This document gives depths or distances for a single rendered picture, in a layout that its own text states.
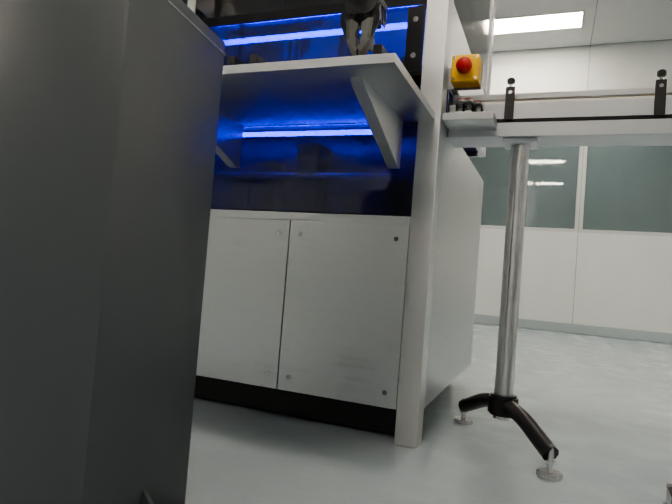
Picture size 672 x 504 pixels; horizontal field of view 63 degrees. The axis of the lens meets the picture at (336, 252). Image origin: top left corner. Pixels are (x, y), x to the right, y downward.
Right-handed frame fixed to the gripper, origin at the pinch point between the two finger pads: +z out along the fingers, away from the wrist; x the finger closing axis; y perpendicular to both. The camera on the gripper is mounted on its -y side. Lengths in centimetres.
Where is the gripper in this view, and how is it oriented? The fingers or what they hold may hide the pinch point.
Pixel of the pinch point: (357, 53)
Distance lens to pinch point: 126.0
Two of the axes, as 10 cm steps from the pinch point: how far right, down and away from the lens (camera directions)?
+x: -9.3, -0.6, 3.7
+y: 3.7, 0.7, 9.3
